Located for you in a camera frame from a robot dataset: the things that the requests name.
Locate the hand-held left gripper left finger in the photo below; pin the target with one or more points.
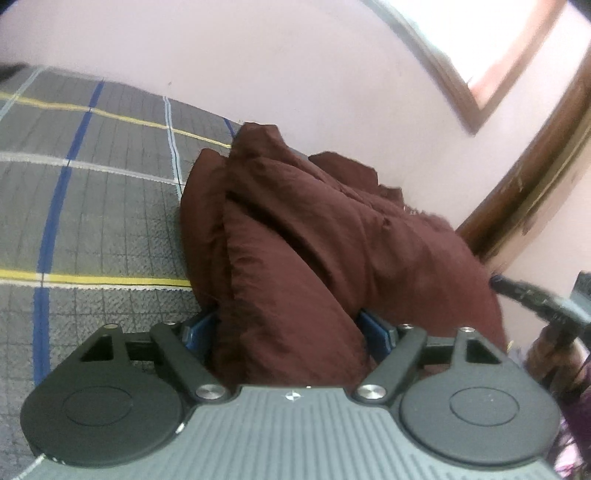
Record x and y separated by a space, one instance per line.
197 334

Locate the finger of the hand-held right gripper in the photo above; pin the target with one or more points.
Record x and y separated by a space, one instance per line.
526 291

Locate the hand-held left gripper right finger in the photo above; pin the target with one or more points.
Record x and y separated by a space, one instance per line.
376 333

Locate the dark red padded jacket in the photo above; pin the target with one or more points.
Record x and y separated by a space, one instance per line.
323 258

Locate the person's right forearm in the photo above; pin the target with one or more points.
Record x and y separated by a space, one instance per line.
551 360

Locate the grey plaid bed sheet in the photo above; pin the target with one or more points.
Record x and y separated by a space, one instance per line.
92 207

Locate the brown wooden bed frame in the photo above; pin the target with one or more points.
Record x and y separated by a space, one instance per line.
531 161

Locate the brown wooden window frame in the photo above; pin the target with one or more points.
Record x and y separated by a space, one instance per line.
466 69

